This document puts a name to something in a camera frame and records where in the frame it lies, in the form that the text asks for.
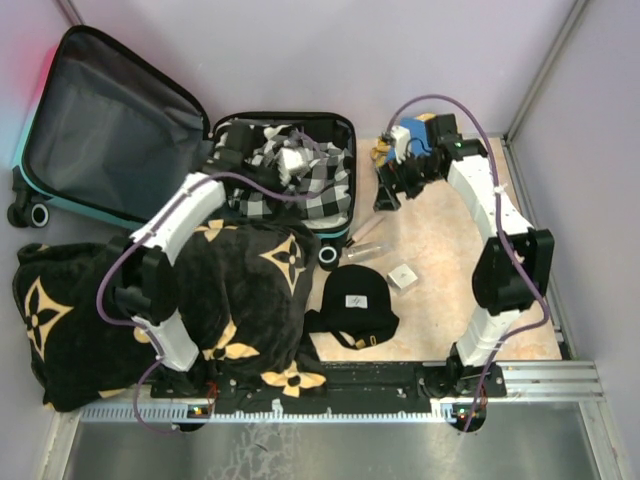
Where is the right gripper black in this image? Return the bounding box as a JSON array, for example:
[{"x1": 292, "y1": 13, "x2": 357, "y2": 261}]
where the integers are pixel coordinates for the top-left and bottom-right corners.
[{"x1": 372, "y1": 147, "x2": 441, "y2": 212}]

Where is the pink cosmetic tube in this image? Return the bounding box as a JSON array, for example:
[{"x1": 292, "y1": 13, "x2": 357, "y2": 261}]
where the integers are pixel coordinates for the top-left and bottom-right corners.
[{"x1": 345, "y1": 214, "x2": 384, "y2": 248}]

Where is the black white checkered shirt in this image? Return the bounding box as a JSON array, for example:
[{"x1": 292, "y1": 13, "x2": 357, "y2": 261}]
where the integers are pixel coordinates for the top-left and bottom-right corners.
[{"x1": 251, "y1": 124, "x2": 354, "y2": 225}]

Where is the clear plastic bottle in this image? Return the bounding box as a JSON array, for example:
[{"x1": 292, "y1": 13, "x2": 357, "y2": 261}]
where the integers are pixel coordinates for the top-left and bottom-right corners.
[{"x1": 344, "y1": 241, "x2": 392, "y2": 263}]

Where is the black beanie white label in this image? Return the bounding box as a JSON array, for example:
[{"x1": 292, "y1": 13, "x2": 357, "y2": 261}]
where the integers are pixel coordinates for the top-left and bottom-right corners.
[{"x1": 320, "y1": 265, "x2": 399, "y2": 333}]

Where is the teal hard-shell suitcase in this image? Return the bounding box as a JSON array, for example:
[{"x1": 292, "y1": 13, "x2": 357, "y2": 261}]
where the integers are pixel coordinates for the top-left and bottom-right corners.
[{"x1": 7, "y1": 26, "x2": 357, "y2": 271}]

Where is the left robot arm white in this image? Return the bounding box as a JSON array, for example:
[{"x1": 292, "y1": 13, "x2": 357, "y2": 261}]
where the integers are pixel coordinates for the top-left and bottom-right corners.
[{"x1": 95, "y1": 118, "x2": 284, "y2": 397}]

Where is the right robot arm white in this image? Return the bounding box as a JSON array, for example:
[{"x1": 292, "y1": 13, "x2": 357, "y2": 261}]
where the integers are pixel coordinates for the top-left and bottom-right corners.
[{"x1": 371, "y1": 114, "x2": 555, "y2": 396}]

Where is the blue folded cloth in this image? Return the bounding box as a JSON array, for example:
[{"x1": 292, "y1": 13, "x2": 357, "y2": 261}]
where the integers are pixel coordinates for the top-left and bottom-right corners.
[{"x1": 399, "y1": 117, "x2": 432, "y2": 156}]

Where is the yellow white patterned cloth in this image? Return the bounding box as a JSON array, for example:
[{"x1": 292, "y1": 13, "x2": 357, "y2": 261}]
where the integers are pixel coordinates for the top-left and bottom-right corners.
[{"x1": 371, "y1": 113, "x2": 435, "y2": 168}]

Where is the small white box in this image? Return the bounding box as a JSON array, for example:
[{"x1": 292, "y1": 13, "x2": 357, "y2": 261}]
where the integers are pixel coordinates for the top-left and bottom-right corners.
[{"x1": 386, "y1": 263, "x2": 419, "y2": 293}]

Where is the black cap gold buckle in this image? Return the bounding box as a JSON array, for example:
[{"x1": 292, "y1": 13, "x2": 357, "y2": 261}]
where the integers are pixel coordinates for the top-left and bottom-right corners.
[{"x1": 304, "y1": 308, "x2": 399, "y2": 350}]

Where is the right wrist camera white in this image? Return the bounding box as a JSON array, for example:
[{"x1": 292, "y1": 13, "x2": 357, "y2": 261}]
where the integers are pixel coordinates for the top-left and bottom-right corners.
[{"x1": 388, "y1": 125, "x2": 411, "y2": 164}]

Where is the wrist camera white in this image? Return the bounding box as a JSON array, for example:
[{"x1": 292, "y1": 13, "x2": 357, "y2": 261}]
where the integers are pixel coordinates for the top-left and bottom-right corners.
[
  {"x1": 276, "y1": 147, "x2": 310, "y2": 185},
  {"x1": 388, "y1": 125, "x2": 411, "y2": 164}
]

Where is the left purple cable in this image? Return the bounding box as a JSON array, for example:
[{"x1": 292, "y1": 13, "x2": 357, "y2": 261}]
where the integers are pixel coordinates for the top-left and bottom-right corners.
[{"x1": 95, "y1": 130, "x2": 331, "y2": 434}]

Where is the purple cable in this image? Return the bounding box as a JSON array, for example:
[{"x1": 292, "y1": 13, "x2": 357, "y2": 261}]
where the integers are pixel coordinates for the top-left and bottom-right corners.
[
  {"x1": 95, "y1": 130, "x2": 331, "y2": 434},
  {"x1": 381, "y1": 93, "x2": 553, "y2": 434}
]

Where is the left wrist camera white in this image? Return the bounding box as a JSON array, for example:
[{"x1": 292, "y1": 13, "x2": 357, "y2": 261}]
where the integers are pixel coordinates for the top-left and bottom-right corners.
[{"x1": 276, "y1": 147, "x2": 310, "y2": 185}]

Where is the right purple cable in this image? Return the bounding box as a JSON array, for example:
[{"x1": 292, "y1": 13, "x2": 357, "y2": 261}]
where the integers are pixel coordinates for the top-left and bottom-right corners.
[{"x1": 381, "y1": 93, "x2": 553, "y2": 434}]

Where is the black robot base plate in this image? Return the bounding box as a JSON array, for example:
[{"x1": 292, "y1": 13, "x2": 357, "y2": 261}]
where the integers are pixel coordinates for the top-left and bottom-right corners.
[{"x1": 151, "y1": 362, "x2": 506, "y2": 415}]

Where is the aluminium rail frame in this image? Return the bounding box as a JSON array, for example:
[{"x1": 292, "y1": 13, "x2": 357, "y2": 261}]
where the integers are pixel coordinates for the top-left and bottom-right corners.
[{"x1": 79, "y1": 360, "x2": 604, "y2": 427}]

